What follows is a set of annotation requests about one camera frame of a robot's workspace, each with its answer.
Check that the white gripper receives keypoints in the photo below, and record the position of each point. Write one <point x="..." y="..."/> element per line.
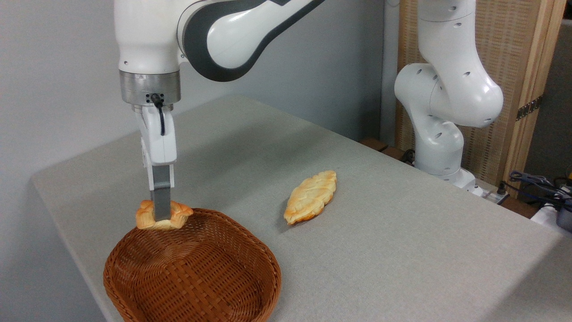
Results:
<point x="157" y="147"/>

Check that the round orange bread bun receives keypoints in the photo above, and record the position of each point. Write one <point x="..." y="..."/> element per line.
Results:
<point x="181" y="213"/>

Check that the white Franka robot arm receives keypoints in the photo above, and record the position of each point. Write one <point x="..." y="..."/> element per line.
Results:
<point x="447" y="89"/>

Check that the black plug at robot base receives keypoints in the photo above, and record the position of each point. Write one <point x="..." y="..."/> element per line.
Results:
<point x="503" y="188"/>

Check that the brown woven wicker basket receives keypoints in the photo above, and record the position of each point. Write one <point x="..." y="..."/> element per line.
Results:
<point x="192" y="268"/>

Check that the long braided bread loaf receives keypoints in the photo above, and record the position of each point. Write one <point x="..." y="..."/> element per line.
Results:
<point x="310" y="197"/>

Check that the white vertical pipe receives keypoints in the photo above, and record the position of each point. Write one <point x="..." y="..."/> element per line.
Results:
<point x="389" y="67"/>

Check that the black metal screen hinge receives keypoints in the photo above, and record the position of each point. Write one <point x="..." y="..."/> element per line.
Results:
<point x="529" y="108"/>

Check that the white power strip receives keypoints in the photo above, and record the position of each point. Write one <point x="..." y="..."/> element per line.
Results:
<point x="547" y="214"/>

